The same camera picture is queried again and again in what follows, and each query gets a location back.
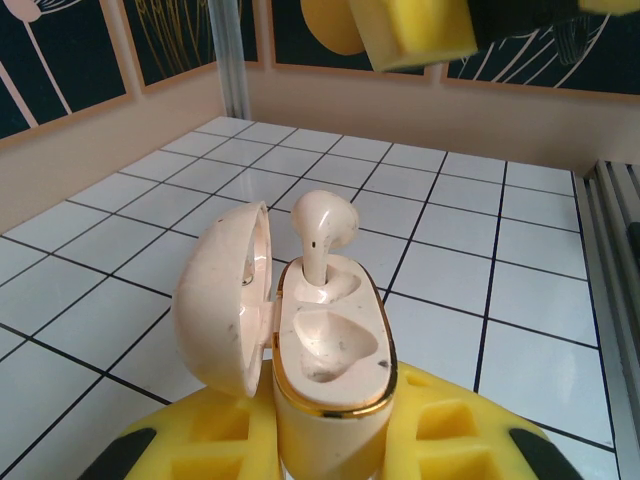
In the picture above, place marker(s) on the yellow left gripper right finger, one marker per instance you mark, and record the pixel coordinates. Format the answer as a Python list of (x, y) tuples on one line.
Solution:
[(450, 440)]

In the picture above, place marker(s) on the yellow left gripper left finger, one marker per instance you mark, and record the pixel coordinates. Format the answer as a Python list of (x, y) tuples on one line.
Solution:
[(210, 440)]

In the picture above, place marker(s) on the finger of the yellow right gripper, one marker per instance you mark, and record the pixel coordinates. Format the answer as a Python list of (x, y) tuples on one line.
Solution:
[(415, 30), (615, 5)]

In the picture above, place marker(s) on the aluminium mounting rail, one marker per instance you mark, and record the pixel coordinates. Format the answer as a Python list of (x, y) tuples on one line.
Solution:
[(620, 250)]

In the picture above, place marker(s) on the aluminium corner post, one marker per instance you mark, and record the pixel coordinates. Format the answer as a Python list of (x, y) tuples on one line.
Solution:
[(229, 60)]

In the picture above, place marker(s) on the beige earbud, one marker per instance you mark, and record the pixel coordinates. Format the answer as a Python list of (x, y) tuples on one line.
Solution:
[(320, 220)]

